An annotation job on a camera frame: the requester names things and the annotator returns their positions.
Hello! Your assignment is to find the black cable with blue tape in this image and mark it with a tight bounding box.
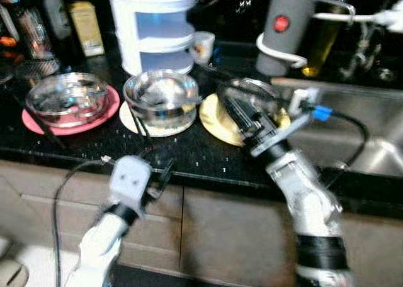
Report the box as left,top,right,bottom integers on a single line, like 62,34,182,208
312,104,370,171

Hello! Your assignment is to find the white tiered plastic container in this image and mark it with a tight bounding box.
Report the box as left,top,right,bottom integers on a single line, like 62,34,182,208
106,0,198,77

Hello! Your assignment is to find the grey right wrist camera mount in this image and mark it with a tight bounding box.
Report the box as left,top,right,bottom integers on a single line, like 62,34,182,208
249,87,315,157

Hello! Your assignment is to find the yellow tin box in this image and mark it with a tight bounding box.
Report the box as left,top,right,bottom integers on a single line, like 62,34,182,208
68,1,106,58

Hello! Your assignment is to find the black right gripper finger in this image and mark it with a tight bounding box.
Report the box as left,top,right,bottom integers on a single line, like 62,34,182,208
222,87,242,116
234,83,255,111

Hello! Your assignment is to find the white plate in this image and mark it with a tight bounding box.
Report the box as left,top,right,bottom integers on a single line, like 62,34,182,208
119,101,200,138

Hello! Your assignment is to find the dark bottle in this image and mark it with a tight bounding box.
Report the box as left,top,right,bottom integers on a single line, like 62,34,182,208
41,0,74,40

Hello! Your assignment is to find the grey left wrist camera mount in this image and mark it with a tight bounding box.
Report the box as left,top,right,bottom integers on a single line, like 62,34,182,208
108,155,154,215

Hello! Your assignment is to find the chrome faucet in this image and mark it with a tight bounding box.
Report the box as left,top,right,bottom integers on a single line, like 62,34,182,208
340,13,392,81

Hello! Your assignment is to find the stainless steel sink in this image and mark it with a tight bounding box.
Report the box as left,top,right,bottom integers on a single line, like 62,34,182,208
271,77,403,178

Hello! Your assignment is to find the small white mug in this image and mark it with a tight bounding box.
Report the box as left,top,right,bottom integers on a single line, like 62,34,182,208
191,31,217,65

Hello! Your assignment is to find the yellow oil glass bottle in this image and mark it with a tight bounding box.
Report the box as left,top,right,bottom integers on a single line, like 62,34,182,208
301,3,348,79

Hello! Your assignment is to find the clear glass bowl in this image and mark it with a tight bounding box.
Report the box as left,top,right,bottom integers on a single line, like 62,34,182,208
217,77,281,123
25,72,111,128
123,69,201,133

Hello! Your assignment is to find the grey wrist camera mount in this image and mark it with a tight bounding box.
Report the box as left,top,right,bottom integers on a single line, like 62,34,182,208
108,155,154,215
249,87,315,157

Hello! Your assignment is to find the glass jar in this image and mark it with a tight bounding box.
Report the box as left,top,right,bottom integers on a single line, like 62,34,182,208
16,7,55,61

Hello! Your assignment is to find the yellow plate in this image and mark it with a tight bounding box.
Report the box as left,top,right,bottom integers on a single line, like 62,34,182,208
199,93,292,147

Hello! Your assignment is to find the pink plate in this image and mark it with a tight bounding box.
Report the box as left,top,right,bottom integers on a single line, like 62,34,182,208
21,84,121,136

